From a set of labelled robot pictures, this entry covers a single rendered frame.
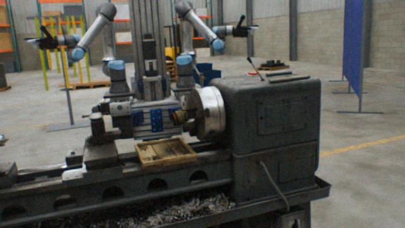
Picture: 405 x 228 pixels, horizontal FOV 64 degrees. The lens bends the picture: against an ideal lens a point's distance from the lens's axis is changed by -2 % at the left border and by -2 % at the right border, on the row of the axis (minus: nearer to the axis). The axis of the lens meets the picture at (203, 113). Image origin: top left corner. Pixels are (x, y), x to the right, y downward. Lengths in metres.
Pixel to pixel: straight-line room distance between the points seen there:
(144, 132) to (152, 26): 0.81
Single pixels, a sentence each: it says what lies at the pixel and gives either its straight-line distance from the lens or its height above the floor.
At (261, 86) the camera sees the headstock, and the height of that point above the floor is 1.24.
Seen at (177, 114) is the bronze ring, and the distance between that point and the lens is 1.87.
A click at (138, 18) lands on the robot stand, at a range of 2.60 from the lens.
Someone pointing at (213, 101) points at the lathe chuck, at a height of 1.18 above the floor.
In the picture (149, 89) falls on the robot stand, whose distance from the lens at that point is 2.55.
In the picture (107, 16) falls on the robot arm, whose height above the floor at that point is 1.70.
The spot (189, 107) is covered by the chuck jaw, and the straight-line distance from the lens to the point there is 1.94.
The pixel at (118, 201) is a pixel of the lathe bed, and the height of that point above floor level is 0.71.
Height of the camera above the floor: 1.53
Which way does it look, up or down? 13 degrees down
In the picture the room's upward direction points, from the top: 3 degrees counter-clockwise
